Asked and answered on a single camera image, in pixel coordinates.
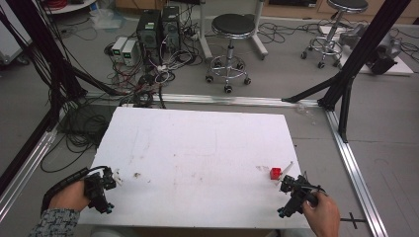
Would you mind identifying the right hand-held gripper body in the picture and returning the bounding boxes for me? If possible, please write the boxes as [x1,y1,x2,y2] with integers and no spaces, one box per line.
[277,174,327,219]

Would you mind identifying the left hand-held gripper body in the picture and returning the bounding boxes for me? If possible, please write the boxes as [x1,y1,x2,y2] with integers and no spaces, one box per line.
[83,166,118,215]

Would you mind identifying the person's left hand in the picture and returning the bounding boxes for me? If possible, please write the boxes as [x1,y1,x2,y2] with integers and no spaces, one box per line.
[48,180,92,212]

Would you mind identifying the person's right hand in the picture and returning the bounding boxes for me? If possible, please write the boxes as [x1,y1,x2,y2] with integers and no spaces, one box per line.
[300,191,341,237]

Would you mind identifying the white power supply unit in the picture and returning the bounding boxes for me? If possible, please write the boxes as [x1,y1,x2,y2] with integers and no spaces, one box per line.
[121,39,138,67]
[111,36,128,62]

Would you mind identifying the black computer tower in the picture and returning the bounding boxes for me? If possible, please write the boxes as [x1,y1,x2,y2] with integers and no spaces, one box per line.
[135,9,163,66]
[160,5,182,51]

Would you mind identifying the grey machine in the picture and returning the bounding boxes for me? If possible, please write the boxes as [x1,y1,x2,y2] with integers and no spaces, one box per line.
[338,23,403,76]

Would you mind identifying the white floor board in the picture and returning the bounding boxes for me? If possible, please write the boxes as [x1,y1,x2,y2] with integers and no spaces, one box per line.
[318,25,415,77]

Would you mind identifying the black round stool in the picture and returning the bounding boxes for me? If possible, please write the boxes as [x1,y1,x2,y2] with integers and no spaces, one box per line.
[205,13,258,95]
[299,0,370,70]

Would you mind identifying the clear plastic bag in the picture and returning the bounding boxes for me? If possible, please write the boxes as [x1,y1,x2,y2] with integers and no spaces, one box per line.
[89,7,126,30]

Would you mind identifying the white cabinet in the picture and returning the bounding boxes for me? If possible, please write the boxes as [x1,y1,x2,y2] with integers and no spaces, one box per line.
[0,0,33,66]

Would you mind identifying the round white table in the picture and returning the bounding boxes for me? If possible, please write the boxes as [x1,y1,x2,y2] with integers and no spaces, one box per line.
[42,0,97,16]

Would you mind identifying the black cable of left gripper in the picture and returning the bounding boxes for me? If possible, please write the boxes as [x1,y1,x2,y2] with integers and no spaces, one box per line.
[40,166,110,215]

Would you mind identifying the coiled black cable bundle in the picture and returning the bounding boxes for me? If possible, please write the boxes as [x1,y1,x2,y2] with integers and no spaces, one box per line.
[40,104,112,175]

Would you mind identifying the aluminium floor rail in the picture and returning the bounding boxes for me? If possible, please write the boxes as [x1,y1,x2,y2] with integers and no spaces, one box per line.
[84,92,321,109]
[323,108,390,237]
[0,127,59,222]

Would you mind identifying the black short frame brace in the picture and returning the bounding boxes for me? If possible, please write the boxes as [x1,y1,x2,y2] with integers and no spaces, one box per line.
[338,76,356,144]

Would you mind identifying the black slanted frame brace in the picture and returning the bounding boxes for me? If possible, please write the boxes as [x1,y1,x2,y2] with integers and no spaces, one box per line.
[281,72,344,104]

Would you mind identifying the tangle of coloured cables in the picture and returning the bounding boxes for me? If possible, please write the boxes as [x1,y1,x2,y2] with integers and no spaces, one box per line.
[103,42,201,110]

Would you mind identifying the loose black floor cables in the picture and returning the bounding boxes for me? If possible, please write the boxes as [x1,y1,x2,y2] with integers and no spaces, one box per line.
[257,18,335,45]

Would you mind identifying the white table leg frame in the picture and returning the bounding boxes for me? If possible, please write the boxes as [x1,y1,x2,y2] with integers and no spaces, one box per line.
[197,0,270,61]

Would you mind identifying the black frame post with cables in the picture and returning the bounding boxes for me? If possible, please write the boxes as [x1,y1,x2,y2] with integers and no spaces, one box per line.
[0,0,88,132]

